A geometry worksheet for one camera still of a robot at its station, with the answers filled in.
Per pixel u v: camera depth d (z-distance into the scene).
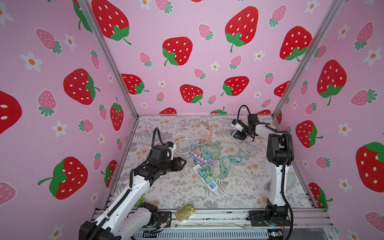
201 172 0.83
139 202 0.78
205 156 0.91
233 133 1.07
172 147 0.73
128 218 0.55
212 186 0.82
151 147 0.60
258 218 0.74
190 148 1.01
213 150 1.01
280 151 0.61
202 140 1.04
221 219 0.76
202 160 0.93
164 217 0.76
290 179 0.84
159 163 0.59
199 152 0.92
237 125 0.98
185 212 0.73
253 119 0.90
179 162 0.69
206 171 0.86
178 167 0.68
